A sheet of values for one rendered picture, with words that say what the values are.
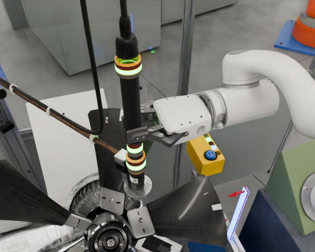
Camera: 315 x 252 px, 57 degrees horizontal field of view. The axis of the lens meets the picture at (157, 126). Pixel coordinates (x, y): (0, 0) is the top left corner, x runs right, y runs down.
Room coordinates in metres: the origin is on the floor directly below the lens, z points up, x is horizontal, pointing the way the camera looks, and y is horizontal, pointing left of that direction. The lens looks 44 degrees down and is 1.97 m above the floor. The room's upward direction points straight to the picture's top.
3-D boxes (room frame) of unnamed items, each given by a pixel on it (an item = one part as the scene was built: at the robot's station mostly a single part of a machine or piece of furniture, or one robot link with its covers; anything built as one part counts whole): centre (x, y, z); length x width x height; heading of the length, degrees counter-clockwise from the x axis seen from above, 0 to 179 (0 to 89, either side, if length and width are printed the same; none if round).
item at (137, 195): (0.42, 0.06, 1.41); 0.09 x 0.07 x 0.10; 53
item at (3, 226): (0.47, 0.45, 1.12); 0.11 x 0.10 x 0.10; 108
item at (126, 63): (0.42, 0.05, 1.71); 0.04 x 0.04 x 0.03
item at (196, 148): (0.81, -0.20, 1.02); 0.16 x 0.10 x 0.11; 18
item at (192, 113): (0.45, -0.06, 1.57); 0.11 x 0.10 x 0.07; 109
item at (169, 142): (0.41, -0.03, 1.57); 0.08 x 0.06 x 0.01; 168
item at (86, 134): (0.60, 0.29, 1.45); 0.54 x 0.01 x 0.01; 53
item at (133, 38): (0.42, 0.05, 1.56); 0.04 x 0.04 x 0.46
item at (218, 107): (0.47, -0.11, 1.57); 0.09 x 0.03 x 0.08; 19
